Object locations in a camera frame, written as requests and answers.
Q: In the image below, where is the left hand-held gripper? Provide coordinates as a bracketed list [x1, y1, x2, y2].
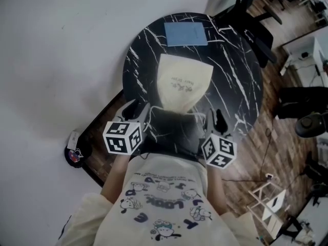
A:
[102, 99, 152, 156]

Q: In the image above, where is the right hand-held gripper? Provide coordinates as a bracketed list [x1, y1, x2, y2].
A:
[201, 108, 238, 169]

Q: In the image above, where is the person's right forearm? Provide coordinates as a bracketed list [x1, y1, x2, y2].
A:
[206, 162, 229, 216]

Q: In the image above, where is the person's left forearm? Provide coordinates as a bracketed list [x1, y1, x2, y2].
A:
[100, 153, 132, 202]

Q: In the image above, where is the black bag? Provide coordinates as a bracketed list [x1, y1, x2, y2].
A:
[276, 86, 328, 120]

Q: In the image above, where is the white paper tag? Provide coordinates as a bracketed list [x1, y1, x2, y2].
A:
[67, 130, 81, 149]

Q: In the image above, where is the round colourful sticker object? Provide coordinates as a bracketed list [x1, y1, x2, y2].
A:
[64, 147, 86, 168]

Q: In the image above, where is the blue notebook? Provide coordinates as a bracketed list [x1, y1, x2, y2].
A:
[163, 22, 208, 47]

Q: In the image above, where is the black round stool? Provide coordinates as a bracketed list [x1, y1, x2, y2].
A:
[294, 112, 325, 138]

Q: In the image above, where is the light wooden rack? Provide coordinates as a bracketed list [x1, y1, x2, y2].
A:
[247, 180, 291, 241]

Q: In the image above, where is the cream printed shirt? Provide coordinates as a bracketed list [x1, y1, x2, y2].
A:
[58, 153, 262, 246]

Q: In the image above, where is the black office chair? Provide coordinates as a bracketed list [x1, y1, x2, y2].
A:
[212, 0, 283, 69]

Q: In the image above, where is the white desk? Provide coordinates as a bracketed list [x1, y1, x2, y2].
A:
[279, 36, 326, 87]

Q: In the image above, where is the black floor cable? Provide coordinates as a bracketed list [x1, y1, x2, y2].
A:
[221, 127, 282, 183]

